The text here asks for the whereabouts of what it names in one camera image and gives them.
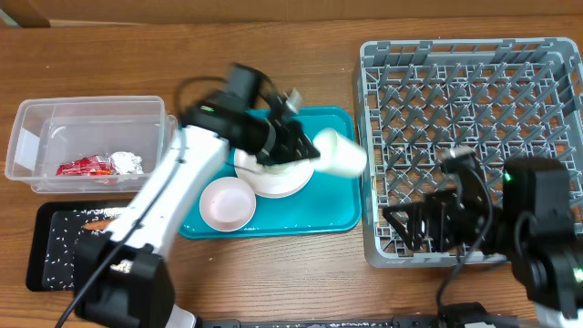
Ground pink bowl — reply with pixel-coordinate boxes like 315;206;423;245
199;177;257;232

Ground small white plate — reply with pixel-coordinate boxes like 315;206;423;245
255;160;313;176

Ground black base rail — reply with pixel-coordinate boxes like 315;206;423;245
195;302;538;328

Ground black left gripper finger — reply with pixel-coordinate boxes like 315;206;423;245
284;119;321;159
256;148;294;167

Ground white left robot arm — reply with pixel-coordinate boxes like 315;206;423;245
56;64;320;327

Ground rice and food scraps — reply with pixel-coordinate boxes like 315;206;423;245
41;207;125;291

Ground clear plastic bin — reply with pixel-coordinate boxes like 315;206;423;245
5;96;178;194

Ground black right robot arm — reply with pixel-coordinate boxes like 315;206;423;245
382;148;582;327

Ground orange carrot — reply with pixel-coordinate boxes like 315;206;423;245
82;219;115;231

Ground black tray bin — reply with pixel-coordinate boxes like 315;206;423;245
26;200;129;292

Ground red snack wrapper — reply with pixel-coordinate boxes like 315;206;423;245
56;155;115;176

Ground teal plastic tray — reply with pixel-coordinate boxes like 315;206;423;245
179;107;362;240

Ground grey dish rack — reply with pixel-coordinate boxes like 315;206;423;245
353;37;582;268

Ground large white plate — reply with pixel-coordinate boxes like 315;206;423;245
233;149;314;199

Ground aluminium foil ball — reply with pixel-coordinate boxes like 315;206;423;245
109;151;144;175

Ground white cup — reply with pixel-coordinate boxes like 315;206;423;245
312;128;368;178

